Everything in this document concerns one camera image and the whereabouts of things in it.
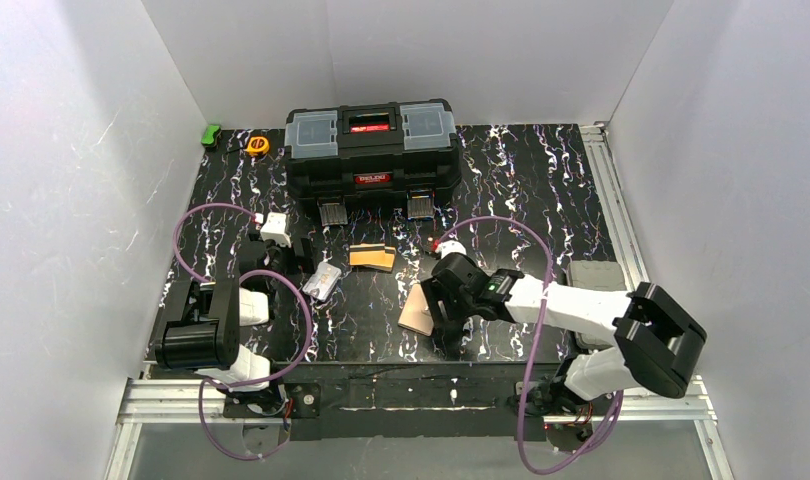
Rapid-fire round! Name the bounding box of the tan card holder with sleeves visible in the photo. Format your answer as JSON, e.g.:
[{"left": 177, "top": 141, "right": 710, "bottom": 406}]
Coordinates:
[{"left": 397, "top": 283, "right": 434, "bottom": 336}]

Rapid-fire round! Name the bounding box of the front aluminium rail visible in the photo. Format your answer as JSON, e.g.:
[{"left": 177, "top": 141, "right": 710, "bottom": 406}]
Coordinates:
[{"left": 106, "top": 371, "right": 733, "bottom": 479}]

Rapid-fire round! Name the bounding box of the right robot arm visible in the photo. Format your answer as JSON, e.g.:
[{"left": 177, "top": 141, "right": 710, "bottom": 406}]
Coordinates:
[{"left": 420, "top": 253, "right": 707, "bottom": 405}]

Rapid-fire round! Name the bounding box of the green plastic object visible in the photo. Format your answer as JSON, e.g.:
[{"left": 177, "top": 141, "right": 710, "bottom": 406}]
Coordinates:
[{"left": 200, "top": 124, "right": 222, "bottom": 149}]

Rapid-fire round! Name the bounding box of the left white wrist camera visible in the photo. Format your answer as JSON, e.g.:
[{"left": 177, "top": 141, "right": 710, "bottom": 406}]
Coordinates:
[{"left": 256, "top": 212, "right": 292, "bottom": 248}]

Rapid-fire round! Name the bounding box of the black toolbox with clear lids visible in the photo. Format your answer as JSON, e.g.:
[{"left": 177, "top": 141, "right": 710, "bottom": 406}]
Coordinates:
[{"left": 284, "top": 98, "right": 463, "bottom": 226}]

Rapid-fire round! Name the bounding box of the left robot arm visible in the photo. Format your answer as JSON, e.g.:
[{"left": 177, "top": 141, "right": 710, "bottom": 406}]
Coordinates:
[{"left": 150, "top": 234, "right": 315, "bottom": 393}]

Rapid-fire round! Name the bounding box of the yellow tape measure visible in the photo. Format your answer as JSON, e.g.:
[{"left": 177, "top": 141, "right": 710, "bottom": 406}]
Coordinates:
[{"left": 245, "top": 136, "right": 270, "bottom": 157}]

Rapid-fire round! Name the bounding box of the grey pad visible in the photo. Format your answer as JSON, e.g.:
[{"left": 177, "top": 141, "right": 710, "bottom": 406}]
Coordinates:
[{"left": 566, "top": 260, "right": 627, "bottom": 353}]

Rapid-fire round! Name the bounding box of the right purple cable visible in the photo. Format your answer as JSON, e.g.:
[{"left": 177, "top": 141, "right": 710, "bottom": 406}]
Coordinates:
[{"left": 438, "top": 215, "right": 624, "bottom": 476}]

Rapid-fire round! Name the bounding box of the gold card stack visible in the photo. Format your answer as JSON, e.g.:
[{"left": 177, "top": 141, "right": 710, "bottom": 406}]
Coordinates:
[{"left": 349, "top": 244, "right": 397, "bottom": 272}]

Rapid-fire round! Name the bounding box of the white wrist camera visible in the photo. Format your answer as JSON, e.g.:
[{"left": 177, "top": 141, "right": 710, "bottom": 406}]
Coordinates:
[
  {"left": 256, "top": 212, "right": 292, "bottom": 248},
  {"left": 434, "top": 240, "right": 467, "bottom": 259}
]

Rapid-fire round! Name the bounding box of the white aluminium table rail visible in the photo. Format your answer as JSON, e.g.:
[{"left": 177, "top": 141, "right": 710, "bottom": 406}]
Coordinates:
[{"left": 580, "top": 122, "right": 648, "bottom": 289}]

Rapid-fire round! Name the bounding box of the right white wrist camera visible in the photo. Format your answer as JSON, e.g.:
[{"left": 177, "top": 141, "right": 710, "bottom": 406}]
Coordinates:
[{"left": 434, "top": 240, "right": 467, "bottom": 259}]

